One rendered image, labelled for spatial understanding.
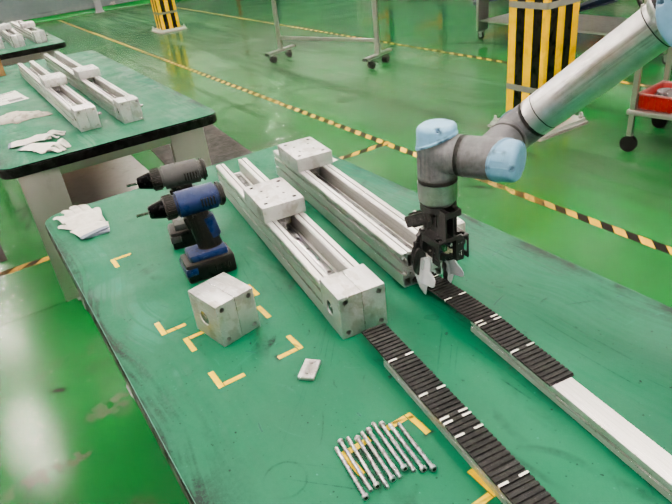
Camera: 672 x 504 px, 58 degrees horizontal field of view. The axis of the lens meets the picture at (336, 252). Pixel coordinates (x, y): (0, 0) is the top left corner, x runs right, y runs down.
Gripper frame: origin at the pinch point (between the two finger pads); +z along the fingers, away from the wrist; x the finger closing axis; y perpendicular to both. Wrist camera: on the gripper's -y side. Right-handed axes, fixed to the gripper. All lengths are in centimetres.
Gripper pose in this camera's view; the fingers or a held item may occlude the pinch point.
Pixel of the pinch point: (434, 282)
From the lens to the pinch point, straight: 129.2
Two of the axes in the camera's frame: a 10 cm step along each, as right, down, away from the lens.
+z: 1.1, 8.6, 4.9
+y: 4.2, 4.1, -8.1
